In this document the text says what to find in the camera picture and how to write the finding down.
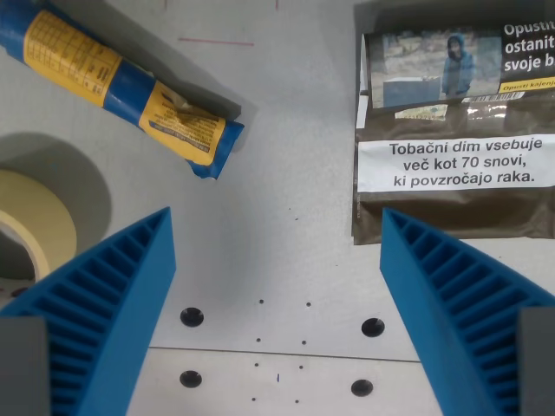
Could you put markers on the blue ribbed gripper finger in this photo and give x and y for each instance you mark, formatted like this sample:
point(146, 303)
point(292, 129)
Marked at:
point(438, 277)
point(112, 294)

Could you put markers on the cream masking tape roll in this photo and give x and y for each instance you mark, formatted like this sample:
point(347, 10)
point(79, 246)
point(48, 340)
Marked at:
point(39, 208)

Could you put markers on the brown tobacco pouch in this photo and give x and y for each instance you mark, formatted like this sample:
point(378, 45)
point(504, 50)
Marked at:
point(451, 143)

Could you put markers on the blue and yellow rolled bag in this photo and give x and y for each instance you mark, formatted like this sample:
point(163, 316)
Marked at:
point(117, 82)

